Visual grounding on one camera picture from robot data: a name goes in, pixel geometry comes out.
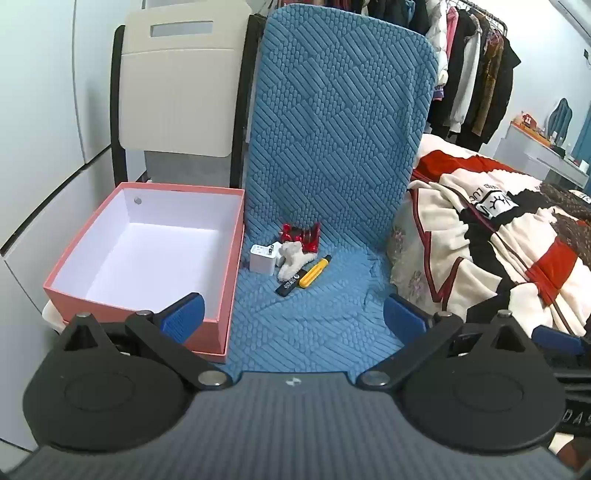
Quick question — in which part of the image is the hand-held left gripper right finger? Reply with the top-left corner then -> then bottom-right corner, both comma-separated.
355,294 -> 539,391

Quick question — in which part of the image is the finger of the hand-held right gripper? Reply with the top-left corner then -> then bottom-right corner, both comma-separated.
531,324 -> 591,370

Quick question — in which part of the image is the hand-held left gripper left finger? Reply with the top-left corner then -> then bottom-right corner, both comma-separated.
58,292 -> 234,391

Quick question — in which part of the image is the pink cardboard box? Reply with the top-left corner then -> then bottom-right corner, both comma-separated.
43,181 -> 246,364

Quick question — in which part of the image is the yellow black screwdriver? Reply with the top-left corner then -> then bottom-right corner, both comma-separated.
298,255 -> 333,288

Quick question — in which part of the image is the white plush toy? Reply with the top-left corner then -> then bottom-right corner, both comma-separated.
277,241 -> 306,281

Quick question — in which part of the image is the red black rooster figurine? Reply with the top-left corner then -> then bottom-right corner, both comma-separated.
283,222 -> 321,254

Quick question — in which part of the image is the floral bed sheet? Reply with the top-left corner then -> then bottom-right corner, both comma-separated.
387,198 -> 446,303

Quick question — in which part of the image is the white charger cube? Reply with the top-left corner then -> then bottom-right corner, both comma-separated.
250,241 -> 283,277

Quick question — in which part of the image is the black stick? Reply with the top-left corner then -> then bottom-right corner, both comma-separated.
276,270 -> 304,297

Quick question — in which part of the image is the red white black blanket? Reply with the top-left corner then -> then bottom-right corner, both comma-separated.
406,147 -> 591,337

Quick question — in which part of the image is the white dresser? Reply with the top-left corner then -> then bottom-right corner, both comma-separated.
494,121 -> 591,191

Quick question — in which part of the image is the blue quilted chair cushion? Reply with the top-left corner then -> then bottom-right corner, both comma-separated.
222,4 -> 439,374

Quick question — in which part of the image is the beige folding chair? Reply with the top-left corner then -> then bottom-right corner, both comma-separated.
111,0 -> 267,188

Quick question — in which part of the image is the white wardrobe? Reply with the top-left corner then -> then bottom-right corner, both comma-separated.
0,0 -> 139,289

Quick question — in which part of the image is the rack of hanging clothes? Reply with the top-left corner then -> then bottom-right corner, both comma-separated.
323,0 -> 522,151

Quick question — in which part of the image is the white air conditioner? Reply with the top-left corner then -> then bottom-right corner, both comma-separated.
551,0 -> 591,29

